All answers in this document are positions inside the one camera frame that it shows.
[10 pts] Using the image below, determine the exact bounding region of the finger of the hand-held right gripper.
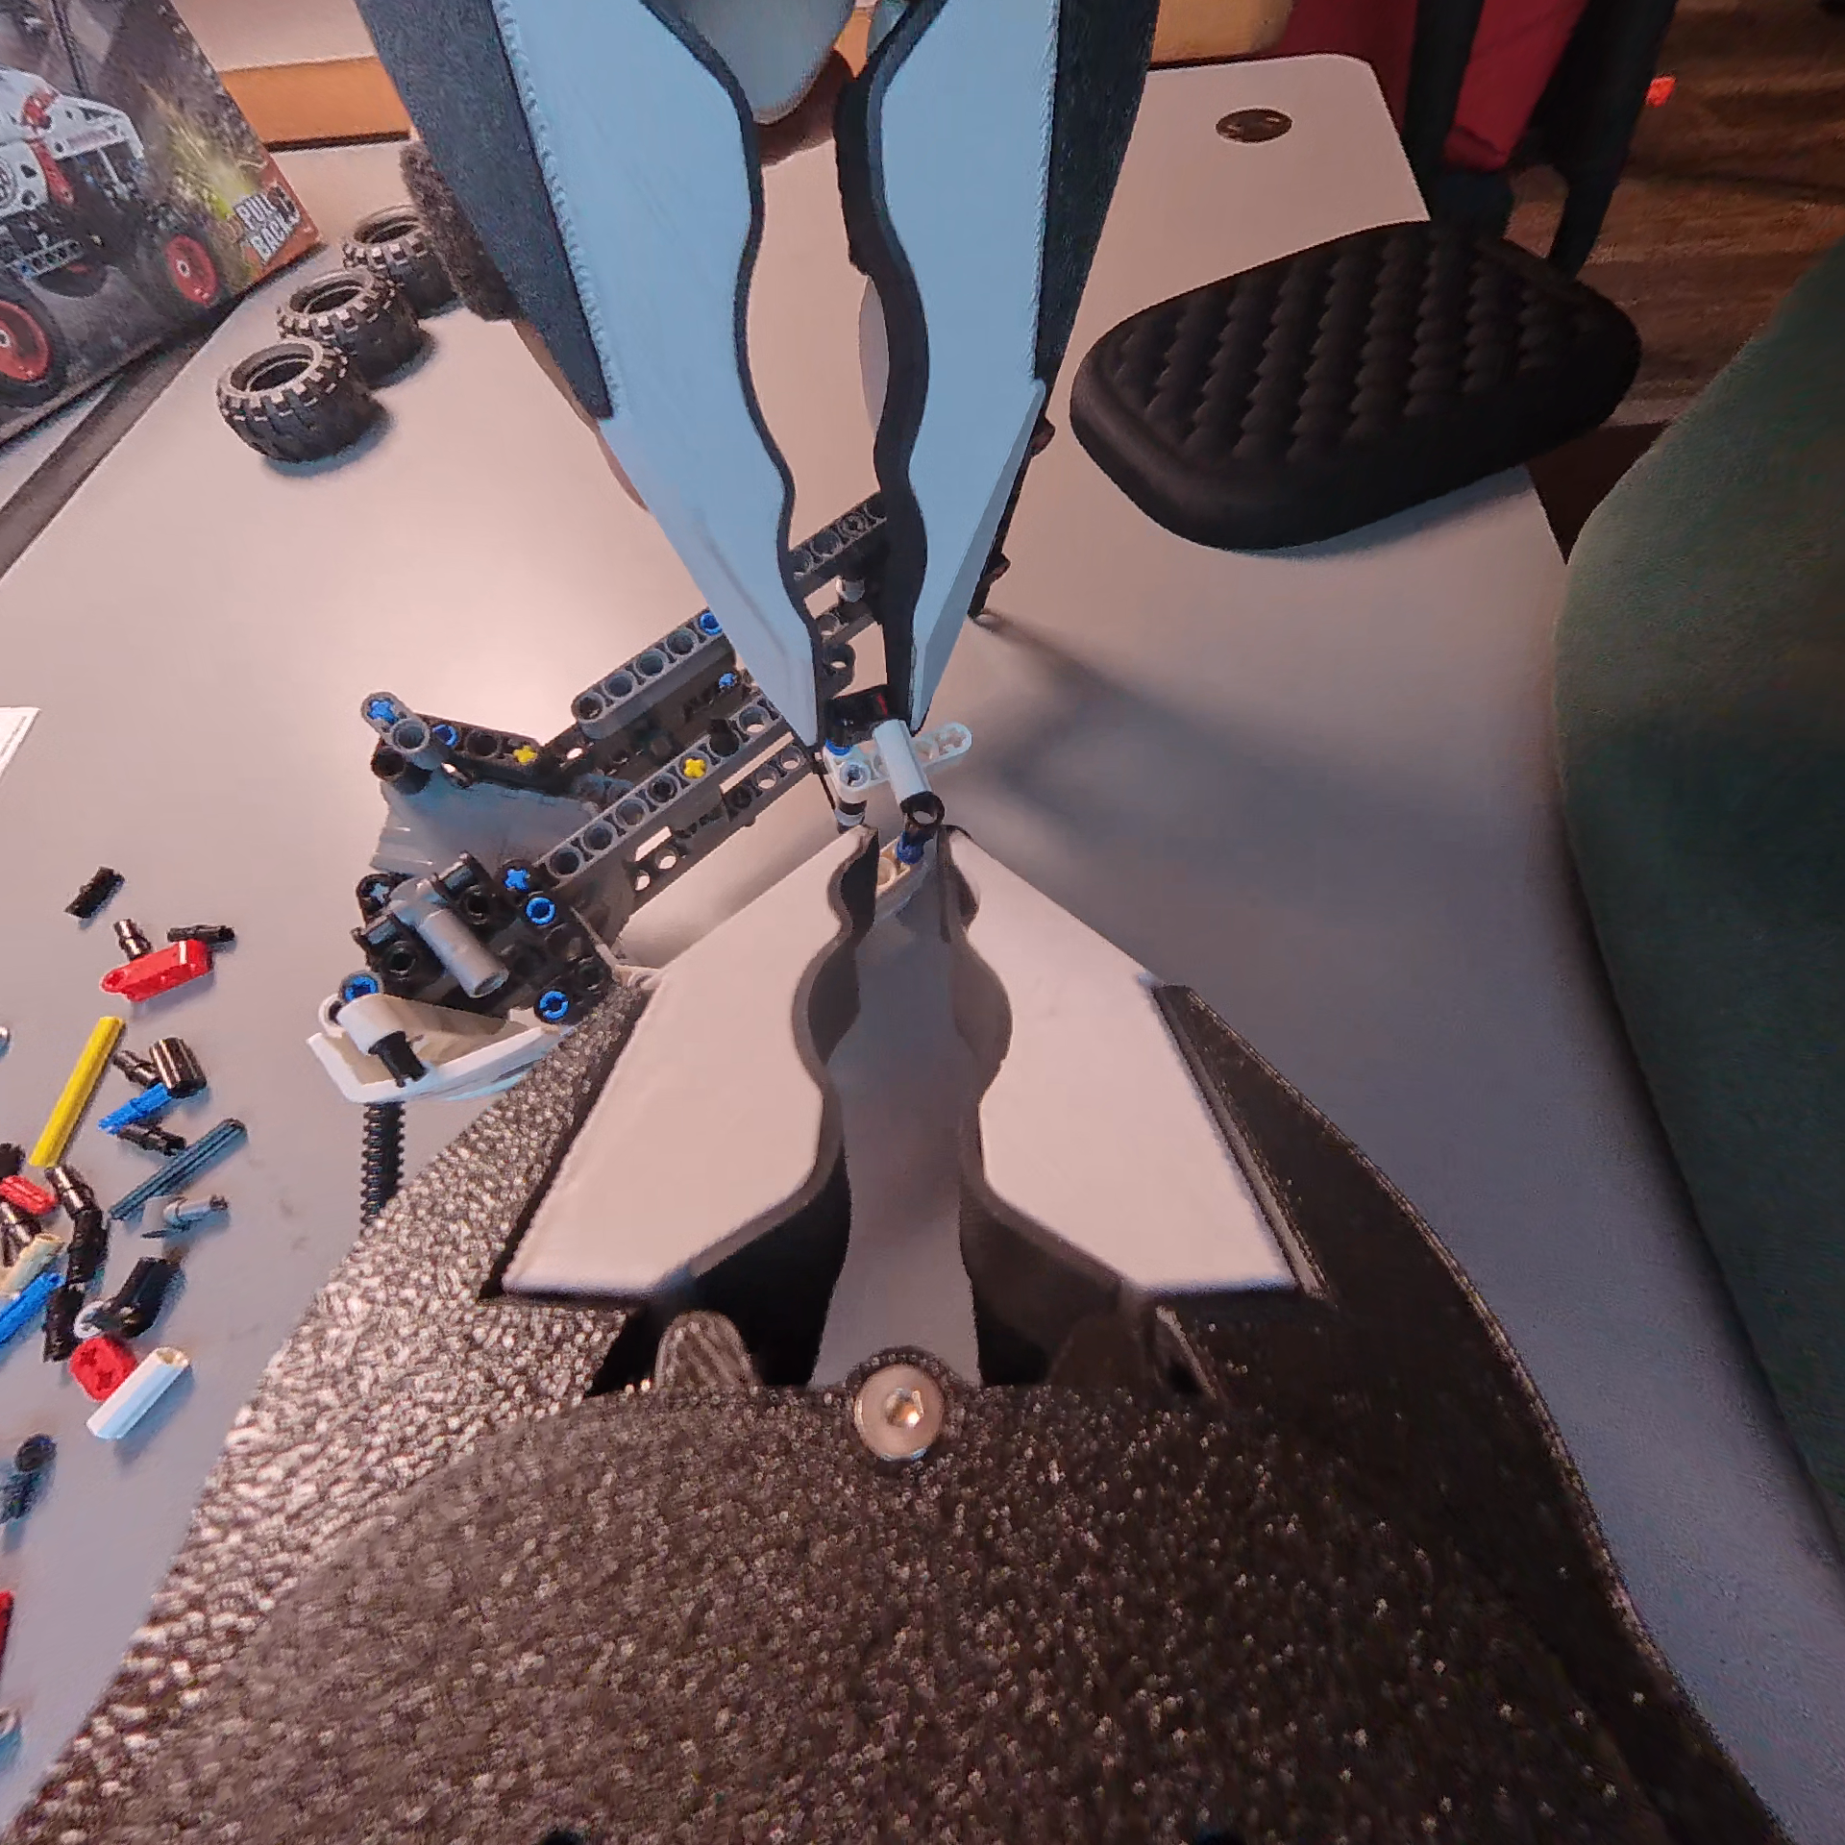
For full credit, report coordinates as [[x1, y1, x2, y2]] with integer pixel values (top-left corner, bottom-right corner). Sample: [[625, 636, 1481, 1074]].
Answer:
[[841, 0, 1063, 722], [497, 0, 829, 744]]

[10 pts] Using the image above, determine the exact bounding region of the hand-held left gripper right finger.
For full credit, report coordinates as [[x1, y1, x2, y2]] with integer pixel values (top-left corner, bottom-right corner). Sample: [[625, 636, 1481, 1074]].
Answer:
[[938, 832, 1326, 1391]]

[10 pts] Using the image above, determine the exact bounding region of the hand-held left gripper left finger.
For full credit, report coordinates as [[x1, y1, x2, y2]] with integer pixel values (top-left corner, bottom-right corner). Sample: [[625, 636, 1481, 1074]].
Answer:
[[504, 832, 881, 1391]]

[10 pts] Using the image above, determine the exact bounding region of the black building-brick model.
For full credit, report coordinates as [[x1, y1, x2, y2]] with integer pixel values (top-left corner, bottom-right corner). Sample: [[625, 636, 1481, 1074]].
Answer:
[[306, 490, 1016, 1228]]

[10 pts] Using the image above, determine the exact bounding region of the grey desk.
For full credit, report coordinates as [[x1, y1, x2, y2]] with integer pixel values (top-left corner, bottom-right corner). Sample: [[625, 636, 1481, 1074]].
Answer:
[[0, 58, 1845, 1845]]

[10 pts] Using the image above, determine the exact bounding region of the toy truck set box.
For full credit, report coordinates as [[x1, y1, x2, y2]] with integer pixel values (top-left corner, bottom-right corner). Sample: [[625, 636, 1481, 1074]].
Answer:
[[0, 0, 325, 447]]

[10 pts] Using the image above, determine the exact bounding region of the black mesh office chair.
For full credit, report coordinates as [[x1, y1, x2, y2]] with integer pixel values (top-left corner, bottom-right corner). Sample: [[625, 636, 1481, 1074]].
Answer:
[[1069, 223, 1644, 553]]

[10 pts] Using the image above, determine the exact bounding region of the pile of small building pieces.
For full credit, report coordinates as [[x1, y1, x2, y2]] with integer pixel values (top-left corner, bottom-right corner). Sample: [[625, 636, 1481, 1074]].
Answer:
[[0, 865, 251, 1745]]

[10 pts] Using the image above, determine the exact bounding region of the red cloth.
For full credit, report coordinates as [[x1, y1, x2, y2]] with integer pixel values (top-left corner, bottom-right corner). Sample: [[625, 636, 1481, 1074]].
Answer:
[[1286, 0, 1588, 168]]

